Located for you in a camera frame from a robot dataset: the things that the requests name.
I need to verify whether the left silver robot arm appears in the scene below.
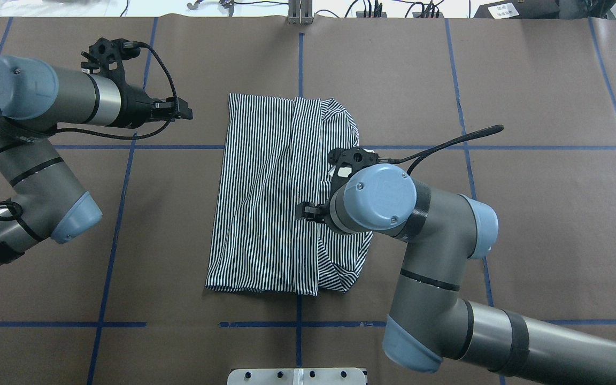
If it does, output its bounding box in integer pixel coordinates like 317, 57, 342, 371
0, 52, 193, 266

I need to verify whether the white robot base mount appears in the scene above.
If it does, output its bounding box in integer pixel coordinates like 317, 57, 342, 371
227, 367, 369, 384

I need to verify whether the black box with label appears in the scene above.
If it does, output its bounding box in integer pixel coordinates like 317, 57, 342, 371
471, 1, 560, 19

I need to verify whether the aluminium frame post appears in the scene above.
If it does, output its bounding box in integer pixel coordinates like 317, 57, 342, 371
287, 0, 314, 25

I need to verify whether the brown paper table cover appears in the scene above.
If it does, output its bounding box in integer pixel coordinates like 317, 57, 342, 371
0, 14, 616, 384

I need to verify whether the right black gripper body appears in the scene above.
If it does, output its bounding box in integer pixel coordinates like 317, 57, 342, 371
308, 203, 334, 225

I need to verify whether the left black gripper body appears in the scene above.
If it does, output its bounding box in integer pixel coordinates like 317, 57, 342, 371
120, 86, 174, 129

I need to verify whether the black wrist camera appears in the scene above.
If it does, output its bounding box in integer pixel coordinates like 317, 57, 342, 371
327, 147, 380, 179
80, 37, 141, 78

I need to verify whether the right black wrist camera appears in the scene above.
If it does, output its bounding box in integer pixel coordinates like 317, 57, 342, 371
327, 147, 380, 179

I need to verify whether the striped polo shirt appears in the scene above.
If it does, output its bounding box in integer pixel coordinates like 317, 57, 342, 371
205, 93, 373, 296

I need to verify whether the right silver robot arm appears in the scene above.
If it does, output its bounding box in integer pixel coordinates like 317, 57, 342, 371
296, 164, 616, 384

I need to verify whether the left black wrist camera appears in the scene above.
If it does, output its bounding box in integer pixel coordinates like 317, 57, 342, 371
80, 37, 141, 78

